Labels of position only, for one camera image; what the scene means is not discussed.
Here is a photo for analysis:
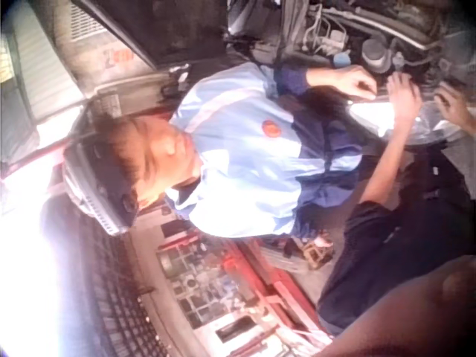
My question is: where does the red tool cart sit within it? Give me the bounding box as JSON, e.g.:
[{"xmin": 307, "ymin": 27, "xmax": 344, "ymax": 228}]
[{"xmin": 154, "ymin": 221, "xmax": 332, "ymax": 353}]

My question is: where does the black grid grille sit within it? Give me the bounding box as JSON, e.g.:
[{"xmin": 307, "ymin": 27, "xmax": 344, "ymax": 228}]
[{"xmin": 80, "ymin": 215, "xmax": 172, "ymax": 357}]

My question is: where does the white fluid reservoir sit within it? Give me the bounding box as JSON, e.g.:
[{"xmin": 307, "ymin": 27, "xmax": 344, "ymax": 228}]
[{"xmin": 322, "ymin": 26, "xmax": 350, "ymax": 50}]

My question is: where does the car engine bay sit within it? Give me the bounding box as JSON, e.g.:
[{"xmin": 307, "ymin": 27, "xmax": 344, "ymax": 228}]
[{"xmin": 227, "ymin": 0, "xmax": 476, "ymax": 98}]

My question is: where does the person's right hand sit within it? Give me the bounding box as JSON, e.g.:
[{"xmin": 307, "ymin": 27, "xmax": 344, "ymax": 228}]
[{"xmin": 434, "ymin": 86, "xmax": 476, "ymax": 127}]

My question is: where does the grey roller shutter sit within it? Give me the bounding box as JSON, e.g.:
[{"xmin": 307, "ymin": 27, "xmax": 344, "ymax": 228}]
[{"xmin": 0, "ymin": 0, "xmax": 89, "ymax": 126}]

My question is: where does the clear car headlight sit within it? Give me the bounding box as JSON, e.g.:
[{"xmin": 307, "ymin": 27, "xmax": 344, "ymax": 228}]
[{"xmin": 347, "ymin": 97, "xmax": 460, "ymax": 148}]

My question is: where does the white vented box unit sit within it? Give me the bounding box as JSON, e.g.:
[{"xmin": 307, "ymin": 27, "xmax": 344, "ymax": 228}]
[{"xmin": 54, "ymin": 0, "xmax": 157, "ymax": 81}]

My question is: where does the blue reservoir cap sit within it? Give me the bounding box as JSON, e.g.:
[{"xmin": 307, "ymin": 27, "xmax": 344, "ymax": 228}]
[{"xmin": 333, "ymin": 53, "xmax": 353, "ymax": 71}]

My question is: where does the person's left hand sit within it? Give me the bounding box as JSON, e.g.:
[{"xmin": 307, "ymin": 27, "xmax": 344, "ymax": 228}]
[{"xmin": 386, "ymin": 71, "xmax": 424, "ymax": 123}]

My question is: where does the small wooden block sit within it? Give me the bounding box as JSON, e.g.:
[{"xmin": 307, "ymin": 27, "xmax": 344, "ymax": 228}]
[{"xmin": 301, "ymin": 239, "xmax": 330, "ymax": 271}]

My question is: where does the grey round engine cap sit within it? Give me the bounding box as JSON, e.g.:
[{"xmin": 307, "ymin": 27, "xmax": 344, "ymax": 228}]
[{"xmin": 361, "ymin": 36, "xmax": 393, "ymax": 74}]

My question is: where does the open dark car hood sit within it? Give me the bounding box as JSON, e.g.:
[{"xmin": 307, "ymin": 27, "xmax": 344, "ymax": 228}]
[{"xmin": 72, "ymin": 0, "xmax": 234, "ymax": 70}]

